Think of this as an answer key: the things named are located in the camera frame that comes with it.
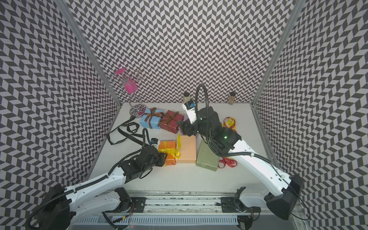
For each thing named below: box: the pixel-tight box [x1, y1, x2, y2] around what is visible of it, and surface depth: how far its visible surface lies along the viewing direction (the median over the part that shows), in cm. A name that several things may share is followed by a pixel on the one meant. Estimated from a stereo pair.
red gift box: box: [160, 109, 184, 135], surface depth 101 cm
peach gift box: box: [175, 135, 197, 164], surface depth 86 cm
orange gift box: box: [158, 140, 177, 166], surface depth 86 cm
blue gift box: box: [139, 107, 164, 129], surface depth 102 cm
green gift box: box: [195, 133, 220, 172], surface depth 85 cm
